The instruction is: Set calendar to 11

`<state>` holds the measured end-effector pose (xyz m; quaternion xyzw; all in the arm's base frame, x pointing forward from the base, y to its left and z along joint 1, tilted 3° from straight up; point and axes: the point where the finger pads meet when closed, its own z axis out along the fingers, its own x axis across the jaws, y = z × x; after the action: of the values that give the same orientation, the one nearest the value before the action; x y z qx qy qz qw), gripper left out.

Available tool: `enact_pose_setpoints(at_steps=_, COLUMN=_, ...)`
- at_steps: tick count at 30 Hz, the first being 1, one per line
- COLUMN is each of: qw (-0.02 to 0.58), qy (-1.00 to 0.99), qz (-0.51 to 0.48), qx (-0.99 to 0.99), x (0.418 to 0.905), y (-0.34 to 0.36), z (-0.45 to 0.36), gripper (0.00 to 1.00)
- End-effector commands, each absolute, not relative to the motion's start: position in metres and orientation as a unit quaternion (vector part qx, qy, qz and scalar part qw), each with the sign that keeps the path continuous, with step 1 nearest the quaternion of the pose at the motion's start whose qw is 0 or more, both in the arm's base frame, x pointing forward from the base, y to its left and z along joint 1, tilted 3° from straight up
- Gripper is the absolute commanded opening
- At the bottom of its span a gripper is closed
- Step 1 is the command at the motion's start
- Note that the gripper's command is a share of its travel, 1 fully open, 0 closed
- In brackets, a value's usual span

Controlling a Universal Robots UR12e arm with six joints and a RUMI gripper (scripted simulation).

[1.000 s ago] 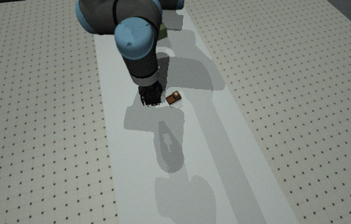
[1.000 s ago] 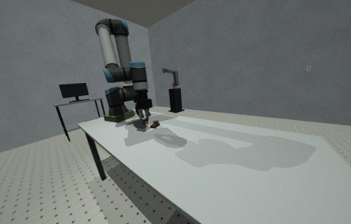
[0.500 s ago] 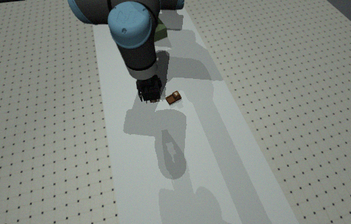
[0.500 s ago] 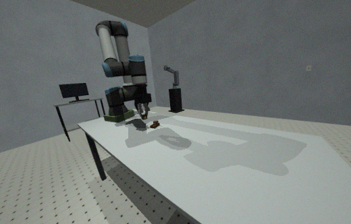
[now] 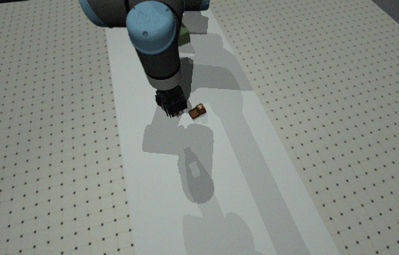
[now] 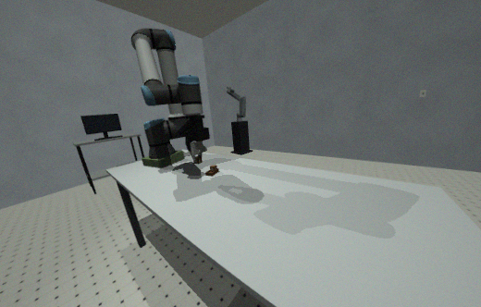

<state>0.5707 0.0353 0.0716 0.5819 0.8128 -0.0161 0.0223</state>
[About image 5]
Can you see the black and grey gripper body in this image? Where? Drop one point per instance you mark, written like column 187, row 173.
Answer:
column 176, row 104

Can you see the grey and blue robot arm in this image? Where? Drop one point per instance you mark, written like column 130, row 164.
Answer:
column 153, row 28

